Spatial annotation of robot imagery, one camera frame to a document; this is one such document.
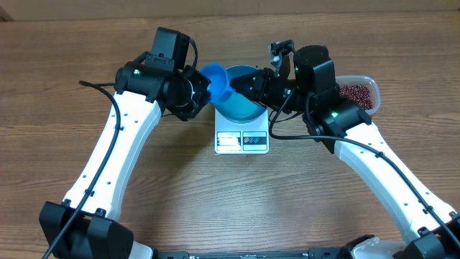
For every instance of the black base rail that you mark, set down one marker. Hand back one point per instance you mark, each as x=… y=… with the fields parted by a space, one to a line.
x=312 y=253

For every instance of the blue plastic measuring scoop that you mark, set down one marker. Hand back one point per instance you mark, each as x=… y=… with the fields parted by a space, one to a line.
x=219 y=86

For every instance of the white digital kitchen scale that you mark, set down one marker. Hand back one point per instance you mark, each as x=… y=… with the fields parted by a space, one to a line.
x=249 y=138

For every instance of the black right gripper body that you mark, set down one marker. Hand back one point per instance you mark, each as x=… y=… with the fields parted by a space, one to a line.
x=270 y=93

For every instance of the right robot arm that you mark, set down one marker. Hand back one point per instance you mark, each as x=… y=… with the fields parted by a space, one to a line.
x=305 y=82

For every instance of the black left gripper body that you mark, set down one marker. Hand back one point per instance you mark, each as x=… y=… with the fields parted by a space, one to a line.
x=193 y=93

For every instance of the red adzuki beans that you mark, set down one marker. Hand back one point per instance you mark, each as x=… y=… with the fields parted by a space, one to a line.
x=358 y=93

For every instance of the clear plastic container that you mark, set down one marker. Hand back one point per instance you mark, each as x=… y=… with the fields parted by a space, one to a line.
x=369 y=83

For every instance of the teal blue bowl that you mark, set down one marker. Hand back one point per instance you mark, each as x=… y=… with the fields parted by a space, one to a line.
x=238 y=108

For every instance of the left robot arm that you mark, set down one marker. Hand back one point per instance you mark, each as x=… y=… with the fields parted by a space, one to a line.
x=159 y=82

